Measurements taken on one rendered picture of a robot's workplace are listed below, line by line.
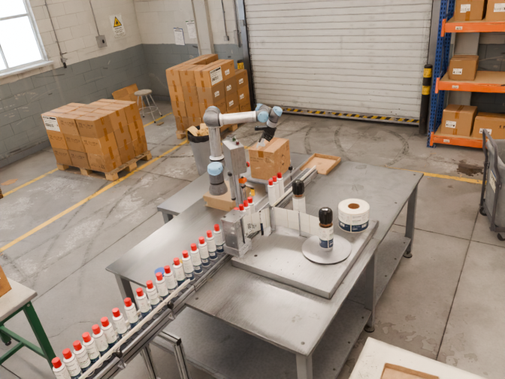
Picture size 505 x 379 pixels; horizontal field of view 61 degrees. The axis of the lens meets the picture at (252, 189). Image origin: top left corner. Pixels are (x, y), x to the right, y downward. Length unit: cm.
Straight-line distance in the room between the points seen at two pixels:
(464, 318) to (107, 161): 464
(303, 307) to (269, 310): 19
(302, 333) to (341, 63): 542
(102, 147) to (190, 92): 167
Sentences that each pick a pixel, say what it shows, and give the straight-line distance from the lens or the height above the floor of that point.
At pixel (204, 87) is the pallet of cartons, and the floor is 89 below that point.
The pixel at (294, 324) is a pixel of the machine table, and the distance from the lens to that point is 236.
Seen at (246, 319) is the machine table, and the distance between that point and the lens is 241.
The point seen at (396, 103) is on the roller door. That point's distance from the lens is 707.
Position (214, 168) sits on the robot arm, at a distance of 330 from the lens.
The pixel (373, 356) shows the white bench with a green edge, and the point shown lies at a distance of 228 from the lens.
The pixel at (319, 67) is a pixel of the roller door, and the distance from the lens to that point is 732.
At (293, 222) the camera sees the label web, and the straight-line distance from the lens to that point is 285.
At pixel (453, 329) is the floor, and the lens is 361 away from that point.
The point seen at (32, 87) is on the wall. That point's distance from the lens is 816.
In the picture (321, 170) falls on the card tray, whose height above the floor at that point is 83.
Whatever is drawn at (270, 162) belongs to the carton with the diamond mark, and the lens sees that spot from 357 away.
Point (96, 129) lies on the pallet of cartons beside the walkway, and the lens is 602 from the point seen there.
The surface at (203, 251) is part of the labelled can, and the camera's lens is 264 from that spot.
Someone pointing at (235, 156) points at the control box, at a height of 142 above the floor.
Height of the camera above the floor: 253
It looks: 28 degrees down
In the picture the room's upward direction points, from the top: 7 degrees counter-clockwise
